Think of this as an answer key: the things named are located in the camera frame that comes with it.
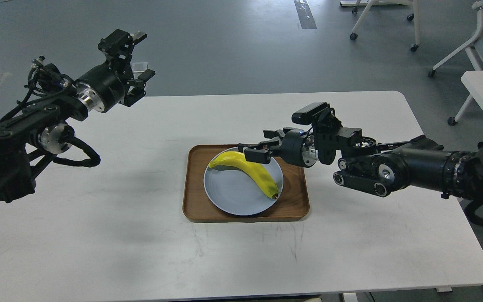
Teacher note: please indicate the yellow banana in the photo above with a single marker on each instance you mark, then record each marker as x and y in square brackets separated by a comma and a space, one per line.
[256, 171]

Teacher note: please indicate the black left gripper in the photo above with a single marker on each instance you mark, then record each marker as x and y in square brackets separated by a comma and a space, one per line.
[102, 87]

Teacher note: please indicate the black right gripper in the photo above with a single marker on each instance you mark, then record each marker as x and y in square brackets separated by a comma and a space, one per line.
[294, 146]

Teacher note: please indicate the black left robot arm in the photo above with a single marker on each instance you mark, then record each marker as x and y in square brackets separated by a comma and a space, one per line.
[36, 133]

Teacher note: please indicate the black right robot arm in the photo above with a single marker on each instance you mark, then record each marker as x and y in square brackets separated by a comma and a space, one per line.
[371, 167]

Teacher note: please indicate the white chair with casters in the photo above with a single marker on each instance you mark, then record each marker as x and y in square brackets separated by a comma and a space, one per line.
[369, 14]

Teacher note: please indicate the brown wooden tray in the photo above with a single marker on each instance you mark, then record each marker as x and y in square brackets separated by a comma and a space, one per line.
[293, 202]

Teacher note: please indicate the light blue plate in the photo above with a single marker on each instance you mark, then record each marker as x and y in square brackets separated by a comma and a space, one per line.
[234, 192]

